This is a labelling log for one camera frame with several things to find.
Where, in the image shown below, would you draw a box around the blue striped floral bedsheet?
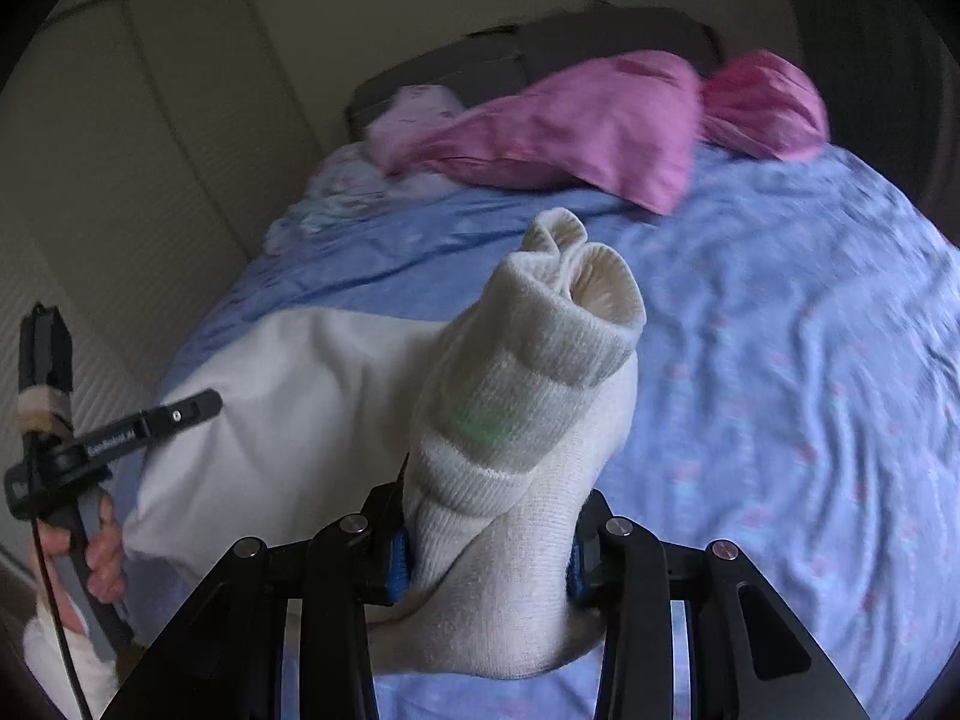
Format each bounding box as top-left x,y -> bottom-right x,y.
160,146 -> 958,718

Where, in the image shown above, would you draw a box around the cream slatted wardrobe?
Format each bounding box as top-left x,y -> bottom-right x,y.
2,0 -> 320,463

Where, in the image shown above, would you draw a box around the left hand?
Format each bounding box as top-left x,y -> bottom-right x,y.
31,493 -> 125,635

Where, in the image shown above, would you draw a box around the white sweatpants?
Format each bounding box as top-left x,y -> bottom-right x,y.
21,206 -> 650,720

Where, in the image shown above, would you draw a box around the dark grey headboard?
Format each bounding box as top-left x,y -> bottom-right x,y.
345,2 -> 726,140

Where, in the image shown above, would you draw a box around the dark green curtain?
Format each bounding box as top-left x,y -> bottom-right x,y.
791,0 -> 958,241

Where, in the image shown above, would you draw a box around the pink pillow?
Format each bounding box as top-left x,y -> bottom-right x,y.
366,50 -> 703,215

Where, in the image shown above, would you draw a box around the pink crumpled blanket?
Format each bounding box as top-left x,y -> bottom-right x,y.
700,50 -> 830,163

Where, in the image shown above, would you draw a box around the black cable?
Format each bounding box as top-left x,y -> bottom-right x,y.
21,418 -> 96,720

